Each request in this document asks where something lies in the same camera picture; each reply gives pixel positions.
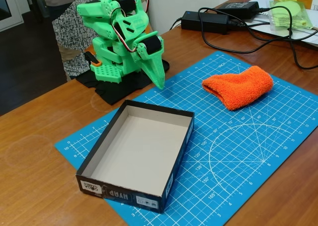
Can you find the orange terry wristband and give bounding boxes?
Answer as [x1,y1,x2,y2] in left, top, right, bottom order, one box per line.
[201,65,274,111]

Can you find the black and orange clamp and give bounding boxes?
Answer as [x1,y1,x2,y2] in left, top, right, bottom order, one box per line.
[84,51,102,68]

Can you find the large black power adapter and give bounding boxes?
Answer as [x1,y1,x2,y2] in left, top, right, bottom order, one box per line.
[180,10,230,35]

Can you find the black cardboard box tray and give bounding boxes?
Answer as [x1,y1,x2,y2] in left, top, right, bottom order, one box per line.
[75,99,195,215]

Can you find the person in patterned clothing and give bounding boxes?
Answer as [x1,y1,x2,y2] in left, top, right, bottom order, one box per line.
[41,0,150,80]

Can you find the slim black power adapter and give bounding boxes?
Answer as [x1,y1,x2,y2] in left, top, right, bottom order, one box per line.
[217,0,260,19]

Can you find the blue cutting mat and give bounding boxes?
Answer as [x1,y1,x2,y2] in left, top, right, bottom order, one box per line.
[54,50,318,226]

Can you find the plastic bag with green parts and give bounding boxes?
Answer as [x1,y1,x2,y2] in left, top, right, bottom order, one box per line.
[269,0,315,32]

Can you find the white paper sheets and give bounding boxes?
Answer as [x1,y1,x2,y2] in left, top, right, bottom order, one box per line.
[244,11,318,48]

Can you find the thin white cable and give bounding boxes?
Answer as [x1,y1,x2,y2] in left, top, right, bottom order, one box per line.
[169,17,183,31]

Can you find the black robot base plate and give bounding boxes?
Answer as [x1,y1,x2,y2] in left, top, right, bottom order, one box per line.
[75,59,171,106]

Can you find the long black power cable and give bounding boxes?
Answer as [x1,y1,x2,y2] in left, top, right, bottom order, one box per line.
[198,6,318,70]

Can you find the white door frame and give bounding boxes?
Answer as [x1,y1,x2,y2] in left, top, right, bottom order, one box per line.
[0,0,25,32]

